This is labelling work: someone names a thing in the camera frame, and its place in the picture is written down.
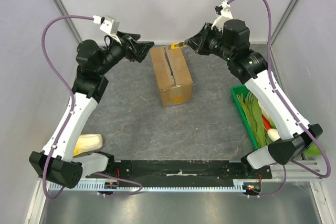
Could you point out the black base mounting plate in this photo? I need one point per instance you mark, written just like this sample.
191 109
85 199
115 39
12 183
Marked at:
130 169

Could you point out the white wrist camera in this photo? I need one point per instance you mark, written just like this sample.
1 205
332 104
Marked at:
107 24
223 14

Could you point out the yellow napa cabbage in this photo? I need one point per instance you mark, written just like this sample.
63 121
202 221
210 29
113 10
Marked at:
88 143

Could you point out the brown cardboard express box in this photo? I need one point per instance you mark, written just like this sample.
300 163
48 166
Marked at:
173 77

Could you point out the green plastic vegetable tray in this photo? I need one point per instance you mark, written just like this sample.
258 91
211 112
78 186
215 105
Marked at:
241 89

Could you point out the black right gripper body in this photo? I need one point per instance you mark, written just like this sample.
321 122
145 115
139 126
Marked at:
205 40

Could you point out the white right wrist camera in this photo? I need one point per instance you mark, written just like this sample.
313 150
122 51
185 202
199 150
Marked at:
223 14

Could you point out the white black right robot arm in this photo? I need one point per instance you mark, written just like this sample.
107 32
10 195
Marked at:
232 44

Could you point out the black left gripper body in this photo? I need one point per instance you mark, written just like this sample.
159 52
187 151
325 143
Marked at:
118 51

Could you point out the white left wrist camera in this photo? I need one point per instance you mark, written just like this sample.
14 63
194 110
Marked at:
107 24

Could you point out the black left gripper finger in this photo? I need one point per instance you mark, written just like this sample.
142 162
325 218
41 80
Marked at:
128 38
138 50

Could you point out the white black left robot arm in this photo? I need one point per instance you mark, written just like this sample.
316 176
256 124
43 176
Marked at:
55 162

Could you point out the yellow utility knife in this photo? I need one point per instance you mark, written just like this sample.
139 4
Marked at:
178 45

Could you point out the slotted cable duct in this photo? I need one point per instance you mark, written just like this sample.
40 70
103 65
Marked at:
105 185

